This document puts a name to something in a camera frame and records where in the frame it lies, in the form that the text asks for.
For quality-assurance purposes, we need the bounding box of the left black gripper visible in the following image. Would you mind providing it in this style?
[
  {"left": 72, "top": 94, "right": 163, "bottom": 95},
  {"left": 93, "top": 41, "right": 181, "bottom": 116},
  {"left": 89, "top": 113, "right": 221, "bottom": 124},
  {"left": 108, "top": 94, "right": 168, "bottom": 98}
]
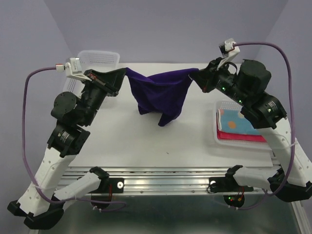
[{"left": 82, "top": 68, "right": 128, "bottom": 126}]

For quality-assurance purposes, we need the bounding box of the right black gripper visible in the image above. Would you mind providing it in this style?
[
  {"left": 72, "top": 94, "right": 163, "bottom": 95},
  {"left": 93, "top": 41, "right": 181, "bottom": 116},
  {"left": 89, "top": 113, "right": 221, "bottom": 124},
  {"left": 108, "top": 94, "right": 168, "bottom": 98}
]
[{"left": 189, "top": 57, "right": 249, "bottom": 107}]

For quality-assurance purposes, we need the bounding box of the purple towel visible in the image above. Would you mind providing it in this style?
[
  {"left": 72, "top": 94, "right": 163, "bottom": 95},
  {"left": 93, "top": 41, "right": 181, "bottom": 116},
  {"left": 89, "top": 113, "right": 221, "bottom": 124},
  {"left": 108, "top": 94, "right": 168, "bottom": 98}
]
[{"left": 126, "top": 68, "right": 199, "bottom": 127}]

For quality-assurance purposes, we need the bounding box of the blue orange patterned towel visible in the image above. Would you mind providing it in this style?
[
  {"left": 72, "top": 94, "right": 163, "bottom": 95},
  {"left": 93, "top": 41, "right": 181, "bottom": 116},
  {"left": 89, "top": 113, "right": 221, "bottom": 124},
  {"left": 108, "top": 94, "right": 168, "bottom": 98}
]
[{"left": 217, "top": 109, "right": 260, "bottom": 136}]

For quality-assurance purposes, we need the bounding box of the pink towel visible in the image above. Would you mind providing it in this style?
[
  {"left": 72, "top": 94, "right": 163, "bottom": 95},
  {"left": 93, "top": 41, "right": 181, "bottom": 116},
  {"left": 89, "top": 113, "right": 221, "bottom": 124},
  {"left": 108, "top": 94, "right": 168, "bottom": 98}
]
[{"left": 217, "top": 130, "right": 266, "bottom": 143}]

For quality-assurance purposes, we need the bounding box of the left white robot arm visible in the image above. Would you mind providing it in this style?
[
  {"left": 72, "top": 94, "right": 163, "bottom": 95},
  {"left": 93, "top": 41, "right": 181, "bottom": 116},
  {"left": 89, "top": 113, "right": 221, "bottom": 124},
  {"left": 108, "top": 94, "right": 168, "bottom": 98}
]
[{"left": 7, "top": 68, "right": 126, "bottom": 230}]

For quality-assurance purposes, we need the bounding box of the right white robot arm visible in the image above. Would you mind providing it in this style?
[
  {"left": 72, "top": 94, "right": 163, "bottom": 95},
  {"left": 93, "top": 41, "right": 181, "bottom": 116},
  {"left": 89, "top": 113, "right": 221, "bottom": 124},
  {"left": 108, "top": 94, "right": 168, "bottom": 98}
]
[{"left": 190, "top": 58, "right": 312, "bottom": 202}]

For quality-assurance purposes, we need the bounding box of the white basket at left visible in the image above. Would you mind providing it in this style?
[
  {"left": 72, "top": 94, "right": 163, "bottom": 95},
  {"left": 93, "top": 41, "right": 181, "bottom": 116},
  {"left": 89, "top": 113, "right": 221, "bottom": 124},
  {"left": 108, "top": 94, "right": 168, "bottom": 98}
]
[{"left": 63, "top": 50, "right": 120, "bottom": 96}]

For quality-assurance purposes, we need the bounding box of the white basket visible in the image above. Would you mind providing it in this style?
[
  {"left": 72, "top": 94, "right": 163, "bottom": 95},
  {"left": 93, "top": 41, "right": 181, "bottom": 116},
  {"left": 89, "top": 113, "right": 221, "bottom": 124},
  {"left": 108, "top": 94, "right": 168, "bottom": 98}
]
[
  {"left": 63, "top": 50, "right": 120, "bottom": 96},
  {"left": 214, "top": 98, "right": 289, "bottom": 149}
]

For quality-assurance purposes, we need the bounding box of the white basket at right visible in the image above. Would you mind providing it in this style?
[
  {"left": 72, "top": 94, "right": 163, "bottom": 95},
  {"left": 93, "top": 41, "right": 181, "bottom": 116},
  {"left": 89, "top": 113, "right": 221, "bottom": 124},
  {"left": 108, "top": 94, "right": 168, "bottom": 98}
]
[{"left": 214, "top": 98, "right": 289, "bottom": 149}]

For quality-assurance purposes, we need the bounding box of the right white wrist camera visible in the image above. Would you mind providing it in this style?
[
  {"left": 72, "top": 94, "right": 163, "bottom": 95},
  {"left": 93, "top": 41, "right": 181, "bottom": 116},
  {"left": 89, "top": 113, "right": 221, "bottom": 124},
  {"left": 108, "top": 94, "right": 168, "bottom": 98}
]
[{"left": 217, "top": 38, "right": 240, "bottom": 70}]

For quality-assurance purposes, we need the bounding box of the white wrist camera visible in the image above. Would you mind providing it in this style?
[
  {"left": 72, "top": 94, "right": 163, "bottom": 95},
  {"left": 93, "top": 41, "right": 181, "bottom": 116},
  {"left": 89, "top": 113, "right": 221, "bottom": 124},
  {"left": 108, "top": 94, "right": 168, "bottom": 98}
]
[
  {"left": 217, "top": 38, "right": 240, "bottom": 70},
  {"left": 55, "top": 57, "right": 90, "bottom": 82}
]

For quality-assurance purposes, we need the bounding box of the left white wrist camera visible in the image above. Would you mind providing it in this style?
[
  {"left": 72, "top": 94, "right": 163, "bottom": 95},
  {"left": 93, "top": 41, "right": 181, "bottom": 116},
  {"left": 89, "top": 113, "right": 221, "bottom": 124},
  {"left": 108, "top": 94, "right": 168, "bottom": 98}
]
[{"left": 55, "top": 57, "right": 90, "bottom": 82}]

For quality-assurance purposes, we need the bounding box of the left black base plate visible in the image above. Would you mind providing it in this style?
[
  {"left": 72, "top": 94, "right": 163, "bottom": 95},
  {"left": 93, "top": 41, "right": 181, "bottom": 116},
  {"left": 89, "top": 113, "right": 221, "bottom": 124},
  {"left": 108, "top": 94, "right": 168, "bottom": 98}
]
[{"left": 91, "top": 177, "right": 124, "bottom": 194}]

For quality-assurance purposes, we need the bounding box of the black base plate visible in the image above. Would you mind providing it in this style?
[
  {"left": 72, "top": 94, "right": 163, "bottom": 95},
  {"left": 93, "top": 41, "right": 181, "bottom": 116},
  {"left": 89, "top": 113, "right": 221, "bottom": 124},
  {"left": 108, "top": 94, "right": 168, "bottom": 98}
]
[
  {"left": 209, "top": 177, "right": 254, "bottom": 193},
  {"left": 91, "top": 177, "right": 124, "bottom": 194}
]

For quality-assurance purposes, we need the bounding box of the aluminium mounting rail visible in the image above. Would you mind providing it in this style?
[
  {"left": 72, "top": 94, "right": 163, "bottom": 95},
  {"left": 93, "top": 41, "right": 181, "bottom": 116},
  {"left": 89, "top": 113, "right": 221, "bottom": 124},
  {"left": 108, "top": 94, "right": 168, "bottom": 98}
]
[{"left": 40, "top": 167, "right": 300, "bottom": 195}]

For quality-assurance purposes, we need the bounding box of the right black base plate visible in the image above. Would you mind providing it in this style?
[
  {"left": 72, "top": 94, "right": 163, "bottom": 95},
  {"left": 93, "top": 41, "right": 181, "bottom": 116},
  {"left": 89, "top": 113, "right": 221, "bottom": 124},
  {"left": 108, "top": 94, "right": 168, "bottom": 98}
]
[{"left": 209, "top": 177, "right": 254, "bottom": 193}]

